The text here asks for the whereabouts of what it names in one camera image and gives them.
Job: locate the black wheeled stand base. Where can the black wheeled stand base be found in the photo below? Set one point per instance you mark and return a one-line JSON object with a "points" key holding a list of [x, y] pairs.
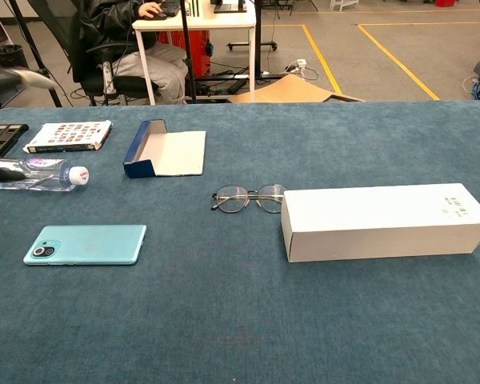
{"points": [[264, 45]]}

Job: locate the open blue glasses case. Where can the open blue glasses case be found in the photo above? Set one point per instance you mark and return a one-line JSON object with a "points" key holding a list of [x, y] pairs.
{"points": [[180, 154]]}

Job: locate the thin metal round eyeglasses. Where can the thin metal round eyeglasses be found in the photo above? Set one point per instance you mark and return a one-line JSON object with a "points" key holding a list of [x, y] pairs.
{"points": [[232, 198]]}

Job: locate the black computer mouse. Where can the black computer mouse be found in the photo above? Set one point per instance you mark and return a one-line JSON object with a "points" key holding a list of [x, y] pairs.
{"points": [[160, 17]]}

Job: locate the black monitor stand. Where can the black monitor stand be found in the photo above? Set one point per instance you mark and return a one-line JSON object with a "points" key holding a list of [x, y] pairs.
{"points": [[229, 9]]}

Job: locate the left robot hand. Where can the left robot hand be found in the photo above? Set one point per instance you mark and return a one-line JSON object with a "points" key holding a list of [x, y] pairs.
{"points": [[16, 76]]}

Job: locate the clear plastic water bottle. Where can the clear plastic water bottle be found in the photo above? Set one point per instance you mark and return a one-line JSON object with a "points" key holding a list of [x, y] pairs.
{"points": [[48, 174]]}

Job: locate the black trash bin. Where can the black trash bin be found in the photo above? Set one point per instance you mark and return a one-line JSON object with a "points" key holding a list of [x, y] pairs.
{"points": [[10, 58]]}

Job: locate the long white cardboard box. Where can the long white cardboard box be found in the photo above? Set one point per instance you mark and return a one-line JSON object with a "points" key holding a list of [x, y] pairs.
{"points": [[384, 224]]}

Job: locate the white desk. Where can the white desk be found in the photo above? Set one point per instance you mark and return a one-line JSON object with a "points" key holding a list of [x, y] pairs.
{"points": [[196, 22]]}

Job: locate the black tripod leg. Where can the black tripod leg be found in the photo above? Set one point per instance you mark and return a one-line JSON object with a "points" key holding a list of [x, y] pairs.
{"points": [[32, 44]]}

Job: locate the white book with coloured squares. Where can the white book with coloured squares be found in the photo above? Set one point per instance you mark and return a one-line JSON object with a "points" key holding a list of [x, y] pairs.
{"points": [[70, 134]]}

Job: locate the smartphone black screen teal back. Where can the smartphone black screen teal back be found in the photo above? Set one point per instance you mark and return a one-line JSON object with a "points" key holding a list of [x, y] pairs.
{"points": [[88, 244]]}

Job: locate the white power plug adapter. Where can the white power plug adapter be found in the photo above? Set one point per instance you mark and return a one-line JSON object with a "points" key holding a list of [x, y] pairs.
{"points": [[300, 64]]}

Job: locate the black office chair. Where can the black office chair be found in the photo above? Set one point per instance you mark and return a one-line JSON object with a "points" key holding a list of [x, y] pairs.
{"points": [[124, 84]]}

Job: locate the black plastic holder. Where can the black plastic holder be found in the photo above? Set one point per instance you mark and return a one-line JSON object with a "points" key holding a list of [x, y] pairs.
{"points": [[2, 138]]}

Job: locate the blue plastic crate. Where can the blue plastic crate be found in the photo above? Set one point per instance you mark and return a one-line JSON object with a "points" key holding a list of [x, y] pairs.
{"points": [[8, 96]]}

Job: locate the black power strip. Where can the black power strip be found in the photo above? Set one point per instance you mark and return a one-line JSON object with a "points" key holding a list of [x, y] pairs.
{"points": [[237, 86]]}

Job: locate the red box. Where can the red box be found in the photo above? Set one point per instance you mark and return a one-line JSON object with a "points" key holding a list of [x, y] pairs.
{"points": [[445, 3]]}

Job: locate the brown cardboard sheet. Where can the brown cardboard sheet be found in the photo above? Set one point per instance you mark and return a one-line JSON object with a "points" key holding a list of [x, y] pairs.
{"points": [[288, 90]]}

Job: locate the black vertical stand pole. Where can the black vertical stand pole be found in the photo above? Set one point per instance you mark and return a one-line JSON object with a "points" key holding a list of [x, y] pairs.
{"points": [[189, 60]]}

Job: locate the red cabinet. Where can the red cabinet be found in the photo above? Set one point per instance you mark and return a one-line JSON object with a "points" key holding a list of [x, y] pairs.
{"points": [[198, 48]]}

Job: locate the black keyboard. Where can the black keyboard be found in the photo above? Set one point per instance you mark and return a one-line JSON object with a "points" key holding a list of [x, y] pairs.
{"points": [[172, 6]]}

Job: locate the seated person in black jacket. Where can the seated person in black jacket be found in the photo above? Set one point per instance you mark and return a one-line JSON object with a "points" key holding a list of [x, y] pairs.
{"points": [[104, 24]]}

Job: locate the white rack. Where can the white rack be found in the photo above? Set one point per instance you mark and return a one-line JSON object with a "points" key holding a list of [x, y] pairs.
{"points": [[344, 4]]}

